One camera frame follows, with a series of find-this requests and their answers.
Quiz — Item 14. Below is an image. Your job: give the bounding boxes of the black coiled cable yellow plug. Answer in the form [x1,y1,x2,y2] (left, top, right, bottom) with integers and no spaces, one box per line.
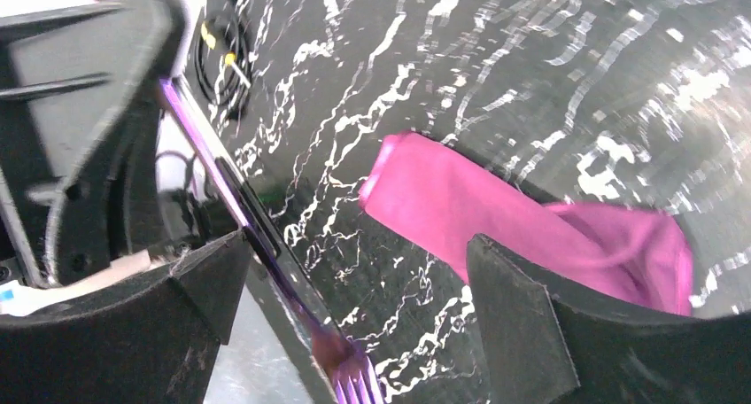
[192,12,252,120]

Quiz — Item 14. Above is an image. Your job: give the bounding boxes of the purple handled utensil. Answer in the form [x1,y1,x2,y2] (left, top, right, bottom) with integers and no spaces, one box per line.
[159,78,384,403]

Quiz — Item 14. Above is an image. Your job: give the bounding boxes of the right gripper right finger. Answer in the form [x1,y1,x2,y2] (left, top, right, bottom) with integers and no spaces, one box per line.
[467,235,750,403]

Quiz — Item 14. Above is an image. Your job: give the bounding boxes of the purple cloth napkin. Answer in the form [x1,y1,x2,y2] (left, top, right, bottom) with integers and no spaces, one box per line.
[360,132,693,315]

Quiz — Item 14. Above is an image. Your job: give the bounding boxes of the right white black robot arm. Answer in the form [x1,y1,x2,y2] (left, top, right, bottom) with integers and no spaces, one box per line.
[1,0,750,403]

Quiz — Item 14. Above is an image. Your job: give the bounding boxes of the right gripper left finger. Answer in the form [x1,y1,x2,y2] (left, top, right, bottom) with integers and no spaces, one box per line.
[1,232,252,403]

